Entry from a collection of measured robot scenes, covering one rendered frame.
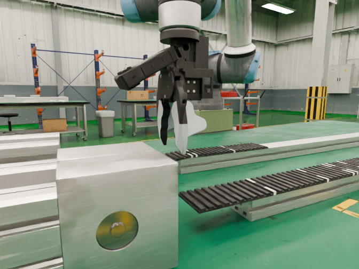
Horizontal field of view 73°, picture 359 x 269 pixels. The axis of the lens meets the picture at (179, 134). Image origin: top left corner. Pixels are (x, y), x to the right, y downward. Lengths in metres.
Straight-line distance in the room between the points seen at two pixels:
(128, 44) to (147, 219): 8.52
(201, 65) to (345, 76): 11.31
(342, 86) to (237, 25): 10.89
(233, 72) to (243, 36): 0.13
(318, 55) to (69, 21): 6.67
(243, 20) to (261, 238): 0.75
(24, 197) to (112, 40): 8.35
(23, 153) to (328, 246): 0.37
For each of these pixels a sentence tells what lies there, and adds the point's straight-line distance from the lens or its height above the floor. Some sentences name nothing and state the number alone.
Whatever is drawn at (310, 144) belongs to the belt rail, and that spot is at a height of 0.80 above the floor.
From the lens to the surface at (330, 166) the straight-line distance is 0.46.
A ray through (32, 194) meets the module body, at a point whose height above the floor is 0.86.
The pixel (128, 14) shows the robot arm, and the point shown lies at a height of 1.11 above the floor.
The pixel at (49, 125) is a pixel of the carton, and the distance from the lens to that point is 5.19.
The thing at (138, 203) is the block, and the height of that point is 0.85.
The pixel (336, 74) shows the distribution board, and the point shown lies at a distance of 11.84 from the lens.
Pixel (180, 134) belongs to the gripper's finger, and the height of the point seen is 0.86.
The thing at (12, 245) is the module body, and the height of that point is 0.83.
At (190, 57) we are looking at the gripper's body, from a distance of 0.46.
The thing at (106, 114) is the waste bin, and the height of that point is 0.50.
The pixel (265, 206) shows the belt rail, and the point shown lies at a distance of 0.33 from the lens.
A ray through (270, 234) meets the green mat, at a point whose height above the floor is 0.78.
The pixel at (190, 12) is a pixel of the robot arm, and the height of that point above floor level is 1.06.
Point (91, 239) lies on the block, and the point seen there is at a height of 0.83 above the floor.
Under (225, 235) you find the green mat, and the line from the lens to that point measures 0.29.
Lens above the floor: 0.93
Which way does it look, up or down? 10 degrees down
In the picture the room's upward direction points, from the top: straight up
